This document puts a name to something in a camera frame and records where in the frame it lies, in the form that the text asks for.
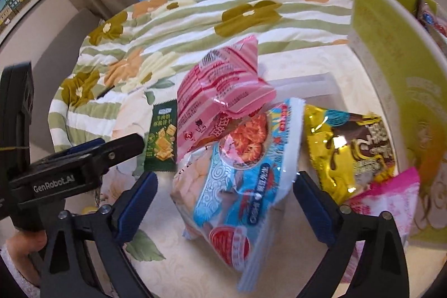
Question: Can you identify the floral striped blanket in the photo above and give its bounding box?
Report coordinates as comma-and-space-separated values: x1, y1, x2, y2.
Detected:
49, 0, 355, 159

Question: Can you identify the pink clear snack packet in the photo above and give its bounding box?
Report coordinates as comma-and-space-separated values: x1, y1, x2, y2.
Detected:
344, 167, 420, 285

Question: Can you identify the grey headboard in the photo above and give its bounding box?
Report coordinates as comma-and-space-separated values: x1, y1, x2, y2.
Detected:
28, 8, 105, 159

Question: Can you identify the green cracker packet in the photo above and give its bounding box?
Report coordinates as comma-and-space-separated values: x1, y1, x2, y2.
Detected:
144, 99, 176, 173

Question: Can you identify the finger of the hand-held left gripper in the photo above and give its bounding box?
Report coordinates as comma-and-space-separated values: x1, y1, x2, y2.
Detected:
52, 139, 106, 159
79, 134, 145, 177

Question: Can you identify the green cardboard box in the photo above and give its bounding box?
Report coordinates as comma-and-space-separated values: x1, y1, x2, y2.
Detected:
347, 0, 447, 246

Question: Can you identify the pink striped snack packet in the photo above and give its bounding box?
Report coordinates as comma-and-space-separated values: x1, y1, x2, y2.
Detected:
176, 34, 277, 162

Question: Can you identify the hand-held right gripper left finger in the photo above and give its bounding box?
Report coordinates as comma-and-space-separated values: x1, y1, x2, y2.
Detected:
40, 170, 159, 298

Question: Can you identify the person's left forearm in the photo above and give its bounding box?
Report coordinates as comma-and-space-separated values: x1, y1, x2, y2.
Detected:
0, 245, 41, 298

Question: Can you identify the person's left hand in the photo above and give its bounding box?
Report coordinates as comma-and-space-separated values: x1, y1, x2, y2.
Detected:
2, 231, 48, 286

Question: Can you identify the framed houses picture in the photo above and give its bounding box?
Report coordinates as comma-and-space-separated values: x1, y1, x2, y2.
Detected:
0, 0, 47, 47

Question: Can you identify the blue white snack packet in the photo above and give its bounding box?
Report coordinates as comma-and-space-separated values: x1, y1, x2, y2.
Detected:
170, 97, 303, 292

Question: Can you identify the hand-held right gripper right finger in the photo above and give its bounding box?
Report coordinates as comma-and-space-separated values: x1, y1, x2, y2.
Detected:
293, 170, 409, 298

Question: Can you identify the yellow brown snack packet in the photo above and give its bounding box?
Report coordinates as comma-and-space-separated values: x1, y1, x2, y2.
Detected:
303, 105, 397, 204

